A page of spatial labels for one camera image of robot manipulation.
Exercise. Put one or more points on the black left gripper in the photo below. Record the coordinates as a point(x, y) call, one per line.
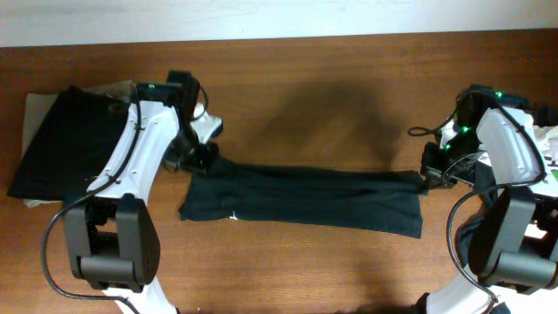
point(200, 153)

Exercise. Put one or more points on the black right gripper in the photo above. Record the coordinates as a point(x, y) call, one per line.
point(432, 167)

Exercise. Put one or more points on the dark green t-shirt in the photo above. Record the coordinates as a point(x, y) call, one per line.
point(377, 201)

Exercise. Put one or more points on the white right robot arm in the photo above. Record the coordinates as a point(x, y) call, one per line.
point(465, 294)

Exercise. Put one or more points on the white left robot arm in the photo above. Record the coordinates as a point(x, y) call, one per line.
point(111, 239)

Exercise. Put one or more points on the dark garment under pile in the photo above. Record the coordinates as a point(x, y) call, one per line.
point(508, 138)

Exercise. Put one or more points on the white crumpled garment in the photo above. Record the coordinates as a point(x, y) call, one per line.
point(545, 132)

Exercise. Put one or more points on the folded black garment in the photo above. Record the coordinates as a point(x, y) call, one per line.
point(71, 146)

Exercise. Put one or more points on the folded beige garment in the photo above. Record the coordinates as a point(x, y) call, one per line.
point(37, 106)

